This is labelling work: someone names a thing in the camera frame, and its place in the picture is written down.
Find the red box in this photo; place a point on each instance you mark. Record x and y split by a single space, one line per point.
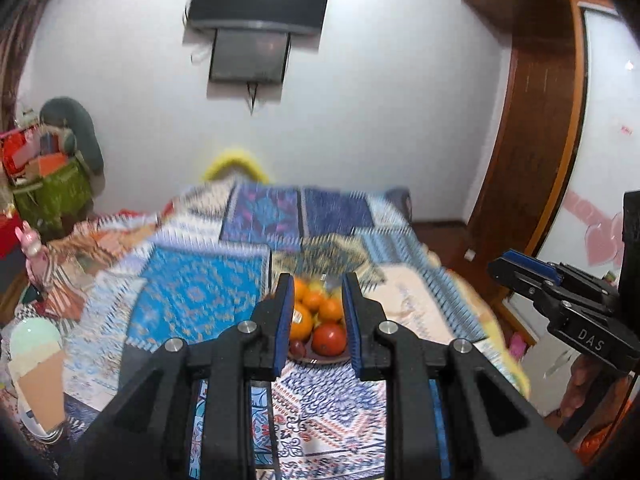
20 150

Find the brown curtain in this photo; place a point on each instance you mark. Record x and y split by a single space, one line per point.
20 25

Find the patchwork printed blanket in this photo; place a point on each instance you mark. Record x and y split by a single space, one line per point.
195 290

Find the pink toy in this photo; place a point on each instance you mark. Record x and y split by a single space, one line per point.
517 346

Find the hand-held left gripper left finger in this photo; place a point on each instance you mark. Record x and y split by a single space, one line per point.
286 325

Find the yellow fluffy pillow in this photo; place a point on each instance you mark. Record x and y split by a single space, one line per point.
232 162

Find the small orange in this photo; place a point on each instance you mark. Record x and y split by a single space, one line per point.
331 310
313 301

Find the dark red date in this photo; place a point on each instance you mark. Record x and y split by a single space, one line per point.
297 348

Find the person's right hand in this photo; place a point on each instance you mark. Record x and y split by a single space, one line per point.
577 385

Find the pink doll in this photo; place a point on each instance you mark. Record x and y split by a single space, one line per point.
32 250

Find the pink heart decal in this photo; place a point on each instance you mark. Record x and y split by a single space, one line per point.
600 240

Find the orange patterned cloth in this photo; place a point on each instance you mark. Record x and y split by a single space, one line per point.
95 255

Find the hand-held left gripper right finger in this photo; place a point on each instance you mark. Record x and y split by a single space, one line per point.
350 325

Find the red tomato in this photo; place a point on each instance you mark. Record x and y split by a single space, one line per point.
329 339

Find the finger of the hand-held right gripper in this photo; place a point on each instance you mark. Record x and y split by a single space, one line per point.
520 282
532 265

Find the dark purple plate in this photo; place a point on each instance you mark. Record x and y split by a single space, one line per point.
320 358

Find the ice cream shaped toy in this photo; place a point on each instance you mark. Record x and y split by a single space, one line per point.
37 375

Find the white wardrobe door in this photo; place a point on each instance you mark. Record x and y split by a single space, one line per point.
607 125

